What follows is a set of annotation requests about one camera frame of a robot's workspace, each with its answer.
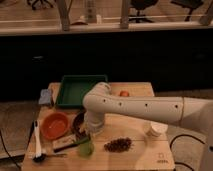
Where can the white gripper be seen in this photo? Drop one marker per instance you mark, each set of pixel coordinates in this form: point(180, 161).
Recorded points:
point(94, 128)

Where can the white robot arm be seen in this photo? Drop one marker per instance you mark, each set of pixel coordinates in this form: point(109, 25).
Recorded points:
point(190, 113)

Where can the green plastic cup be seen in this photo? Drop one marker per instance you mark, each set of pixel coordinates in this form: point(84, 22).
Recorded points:
point(86, 149)

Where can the white paper cup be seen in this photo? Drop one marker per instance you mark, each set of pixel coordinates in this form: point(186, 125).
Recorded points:
point(156, 129)

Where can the dark brown bowl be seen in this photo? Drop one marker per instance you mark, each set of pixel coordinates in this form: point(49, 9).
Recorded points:
point(77, 123)

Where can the wooden block eraser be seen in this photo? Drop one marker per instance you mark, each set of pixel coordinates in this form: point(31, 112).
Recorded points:
point(64, 142)

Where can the bunch of dark grapes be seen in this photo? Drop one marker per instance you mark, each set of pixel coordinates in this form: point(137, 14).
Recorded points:
point(118, 145)

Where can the orange plastic bowl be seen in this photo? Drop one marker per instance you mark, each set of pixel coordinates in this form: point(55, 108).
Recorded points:
point(55, 125)

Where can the green plastic tray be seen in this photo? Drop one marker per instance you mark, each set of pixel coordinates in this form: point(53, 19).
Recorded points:
point(74, 87)

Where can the orange tomato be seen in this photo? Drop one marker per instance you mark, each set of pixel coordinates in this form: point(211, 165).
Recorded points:
point(124, 94)

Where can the black handled spoon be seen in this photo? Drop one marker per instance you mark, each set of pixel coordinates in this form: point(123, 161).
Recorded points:
point(42, 157)

